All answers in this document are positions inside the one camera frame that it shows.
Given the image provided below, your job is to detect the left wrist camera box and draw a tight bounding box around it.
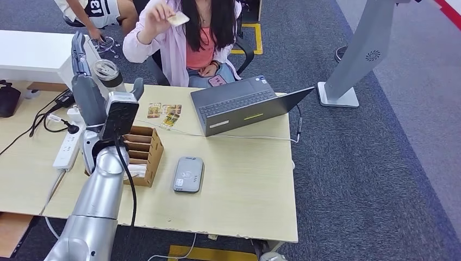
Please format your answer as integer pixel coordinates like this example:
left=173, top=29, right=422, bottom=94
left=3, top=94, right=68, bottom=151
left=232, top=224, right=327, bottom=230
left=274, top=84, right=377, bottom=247
left=99, top=91, right=140, bottom=141

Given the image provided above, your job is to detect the white power strip cord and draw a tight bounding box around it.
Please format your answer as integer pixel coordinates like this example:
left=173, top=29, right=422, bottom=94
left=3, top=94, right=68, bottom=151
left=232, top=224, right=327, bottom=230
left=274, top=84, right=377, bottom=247
left=42, top=169, right=67, bottom=240

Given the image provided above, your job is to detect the white hanging cable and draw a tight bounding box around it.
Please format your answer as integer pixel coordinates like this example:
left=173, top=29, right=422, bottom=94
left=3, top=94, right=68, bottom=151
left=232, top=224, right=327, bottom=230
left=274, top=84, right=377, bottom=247
left=146, top=233, right=198, bottom=261

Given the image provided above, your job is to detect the black bag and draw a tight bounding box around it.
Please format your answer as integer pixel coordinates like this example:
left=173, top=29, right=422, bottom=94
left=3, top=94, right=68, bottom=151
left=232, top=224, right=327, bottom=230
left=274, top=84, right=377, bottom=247
left=0, top=79, right=22, bottom=119

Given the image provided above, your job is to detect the brown landscape picture card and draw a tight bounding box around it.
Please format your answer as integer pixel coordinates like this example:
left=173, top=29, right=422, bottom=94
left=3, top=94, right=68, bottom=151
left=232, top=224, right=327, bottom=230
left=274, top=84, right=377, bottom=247
left=161, top=104, right=183, bottom=115

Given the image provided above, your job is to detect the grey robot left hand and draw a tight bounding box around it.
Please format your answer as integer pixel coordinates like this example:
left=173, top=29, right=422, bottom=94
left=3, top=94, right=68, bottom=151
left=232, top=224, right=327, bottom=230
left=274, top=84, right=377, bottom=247
left=70, top=32, right=145, bottom=127

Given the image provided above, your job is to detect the person's right hand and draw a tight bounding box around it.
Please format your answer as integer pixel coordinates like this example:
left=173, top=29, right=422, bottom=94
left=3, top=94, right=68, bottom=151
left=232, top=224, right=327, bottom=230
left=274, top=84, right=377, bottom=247
left=144, top=0, right=176, bottom=35

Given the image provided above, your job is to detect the black adapter cable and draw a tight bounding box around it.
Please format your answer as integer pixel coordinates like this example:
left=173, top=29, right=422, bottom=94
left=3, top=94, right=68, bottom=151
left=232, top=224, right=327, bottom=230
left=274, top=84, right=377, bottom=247
left=0, top=90, right=69, bottom=156

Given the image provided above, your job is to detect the grey pillar stand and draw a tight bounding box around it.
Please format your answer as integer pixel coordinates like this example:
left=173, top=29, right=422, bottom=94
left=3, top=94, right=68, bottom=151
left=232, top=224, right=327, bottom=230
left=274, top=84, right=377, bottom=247
left=316, top=0, right=422, bottom=108

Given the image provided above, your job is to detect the yellow-green picture card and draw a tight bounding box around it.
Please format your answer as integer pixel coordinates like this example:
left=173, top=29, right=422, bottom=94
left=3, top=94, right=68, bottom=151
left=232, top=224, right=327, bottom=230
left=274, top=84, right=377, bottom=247
left=161, top=113, right=180, bottom=127

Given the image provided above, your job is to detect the stool with purple wheel base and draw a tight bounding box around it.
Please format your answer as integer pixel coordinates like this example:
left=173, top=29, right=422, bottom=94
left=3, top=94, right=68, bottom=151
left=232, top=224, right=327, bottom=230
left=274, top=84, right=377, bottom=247
left=63, top=16, right=121, bottom=58

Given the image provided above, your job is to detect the white cabinet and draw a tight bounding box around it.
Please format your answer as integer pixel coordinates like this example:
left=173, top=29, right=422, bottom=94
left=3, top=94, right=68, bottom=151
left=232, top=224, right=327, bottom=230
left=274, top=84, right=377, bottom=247
left=0, top=29, right=109, bottom=109

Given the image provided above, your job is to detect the person's hand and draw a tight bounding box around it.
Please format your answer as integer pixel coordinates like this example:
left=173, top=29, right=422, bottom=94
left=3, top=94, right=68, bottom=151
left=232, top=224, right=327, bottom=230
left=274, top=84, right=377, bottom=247
left=89, top=28, right=107, bottom=42

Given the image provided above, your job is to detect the cardboard organizer box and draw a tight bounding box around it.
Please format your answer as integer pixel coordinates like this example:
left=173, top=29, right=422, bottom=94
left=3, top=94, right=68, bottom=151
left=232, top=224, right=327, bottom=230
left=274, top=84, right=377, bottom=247
left=84, top=125, right=165, bottom=188

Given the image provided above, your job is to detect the black equipment stand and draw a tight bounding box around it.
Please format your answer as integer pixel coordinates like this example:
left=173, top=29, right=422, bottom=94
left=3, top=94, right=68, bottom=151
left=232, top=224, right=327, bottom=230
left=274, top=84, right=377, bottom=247
left=234, top=0, right=263, bottom=39

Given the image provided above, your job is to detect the black power adapter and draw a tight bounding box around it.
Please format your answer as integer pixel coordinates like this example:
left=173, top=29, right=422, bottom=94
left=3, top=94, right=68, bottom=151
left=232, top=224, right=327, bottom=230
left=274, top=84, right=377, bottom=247
left=54, top=90, right=77, bottom=109

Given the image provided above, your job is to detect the white power strip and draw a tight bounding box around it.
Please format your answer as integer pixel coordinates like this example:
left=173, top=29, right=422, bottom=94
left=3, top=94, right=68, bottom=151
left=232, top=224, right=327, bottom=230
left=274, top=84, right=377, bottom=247
left=52, top=122, right=84, bottom=172

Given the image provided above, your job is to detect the round black base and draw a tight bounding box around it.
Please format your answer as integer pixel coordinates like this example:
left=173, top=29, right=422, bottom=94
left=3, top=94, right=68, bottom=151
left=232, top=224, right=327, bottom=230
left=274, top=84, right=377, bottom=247
left=335, top=44, right=350, bottom=63

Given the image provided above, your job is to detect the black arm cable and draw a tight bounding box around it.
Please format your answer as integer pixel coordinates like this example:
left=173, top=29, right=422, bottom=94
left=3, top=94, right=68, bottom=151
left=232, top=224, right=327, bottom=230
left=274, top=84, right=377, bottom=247
left=114, top=135, right=138, bottom=231

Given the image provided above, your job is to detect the white charger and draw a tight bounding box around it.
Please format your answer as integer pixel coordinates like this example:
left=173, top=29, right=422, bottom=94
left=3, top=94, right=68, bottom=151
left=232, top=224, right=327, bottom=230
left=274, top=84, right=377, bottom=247
left=66, top=105, right=85, bottom=125

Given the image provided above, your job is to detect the person's left hand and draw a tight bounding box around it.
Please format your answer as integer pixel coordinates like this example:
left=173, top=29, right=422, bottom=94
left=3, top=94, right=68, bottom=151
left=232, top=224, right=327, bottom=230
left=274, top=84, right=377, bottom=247
left=198, top=61, right=219, bottom=78

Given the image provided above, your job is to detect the grey card reader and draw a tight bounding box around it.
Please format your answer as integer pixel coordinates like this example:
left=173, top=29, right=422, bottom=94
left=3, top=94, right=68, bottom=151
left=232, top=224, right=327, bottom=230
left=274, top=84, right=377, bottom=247
left=172, top=156, right=204, bottom=194

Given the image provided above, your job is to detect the pink phone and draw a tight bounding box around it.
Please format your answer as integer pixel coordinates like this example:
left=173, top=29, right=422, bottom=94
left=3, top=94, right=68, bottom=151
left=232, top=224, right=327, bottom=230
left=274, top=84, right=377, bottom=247
left=208, top=74, right=228, bottom=88

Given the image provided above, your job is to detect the white key card stack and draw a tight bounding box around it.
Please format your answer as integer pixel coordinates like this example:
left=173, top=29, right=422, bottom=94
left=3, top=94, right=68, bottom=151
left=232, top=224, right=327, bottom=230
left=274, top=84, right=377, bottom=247
left=124, top=164, right=148, bottom=179

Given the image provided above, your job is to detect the black dongle cable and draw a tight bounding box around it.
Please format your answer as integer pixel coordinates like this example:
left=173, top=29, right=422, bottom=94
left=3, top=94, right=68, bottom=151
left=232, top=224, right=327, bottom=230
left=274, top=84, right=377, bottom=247
left=295, top=104, right=303, bottom=142

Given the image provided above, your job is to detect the black plug cable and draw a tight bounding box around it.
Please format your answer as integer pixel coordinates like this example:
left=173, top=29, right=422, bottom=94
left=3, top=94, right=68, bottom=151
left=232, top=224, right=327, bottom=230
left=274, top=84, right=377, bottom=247
left=42, top=113, right=73, bottom=135

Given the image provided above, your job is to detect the thin white cable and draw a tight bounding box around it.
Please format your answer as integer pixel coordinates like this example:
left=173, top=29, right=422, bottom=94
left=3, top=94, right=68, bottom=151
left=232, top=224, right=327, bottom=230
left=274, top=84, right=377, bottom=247
left=135, top=119, right=300, bottom=144

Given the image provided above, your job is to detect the clear tumbler with black band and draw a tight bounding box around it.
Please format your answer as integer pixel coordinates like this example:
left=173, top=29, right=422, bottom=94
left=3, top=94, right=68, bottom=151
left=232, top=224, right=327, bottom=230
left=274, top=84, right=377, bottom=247
left=92, top=59, right=127, bottom=94

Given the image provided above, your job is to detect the person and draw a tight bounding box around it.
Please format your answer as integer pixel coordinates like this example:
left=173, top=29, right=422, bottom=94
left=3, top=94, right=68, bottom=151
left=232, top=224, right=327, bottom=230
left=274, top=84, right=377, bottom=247
left=122, top=0, right=242, bottom=88
left=54, top=0, right=139, bottom=42

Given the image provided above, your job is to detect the grey laptop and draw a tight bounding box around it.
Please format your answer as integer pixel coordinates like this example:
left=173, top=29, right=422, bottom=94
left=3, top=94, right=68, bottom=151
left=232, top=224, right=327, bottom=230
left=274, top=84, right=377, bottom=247
left=190, top=74, right=315, bottom=138

